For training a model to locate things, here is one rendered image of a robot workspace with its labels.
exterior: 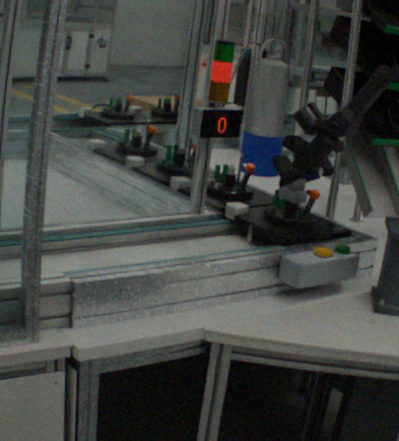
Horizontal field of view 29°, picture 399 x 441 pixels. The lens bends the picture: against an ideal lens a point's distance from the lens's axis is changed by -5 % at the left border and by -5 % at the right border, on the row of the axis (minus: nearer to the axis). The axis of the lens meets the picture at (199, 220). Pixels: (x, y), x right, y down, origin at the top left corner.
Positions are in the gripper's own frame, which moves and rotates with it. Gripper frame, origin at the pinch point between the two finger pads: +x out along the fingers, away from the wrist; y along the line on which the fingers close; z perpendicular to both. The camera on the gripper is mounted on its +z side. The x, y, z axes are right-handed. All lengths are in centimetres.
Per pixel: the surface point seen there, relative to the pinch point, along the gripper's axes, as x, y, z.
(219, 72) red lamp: -13.7, 20.9, 23.3
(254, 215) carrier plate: 12.2, 6.6, -2.8
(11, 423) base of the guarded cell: 16, 89, -43
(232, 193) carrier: 19.0, 3.3, 8.7
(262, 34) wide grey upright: 42, -78, 101
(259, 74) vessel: 36, -54, 71
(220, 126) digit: -3.8, 19.3, 13.9
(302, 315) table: -1.7, 21.0, -37.9
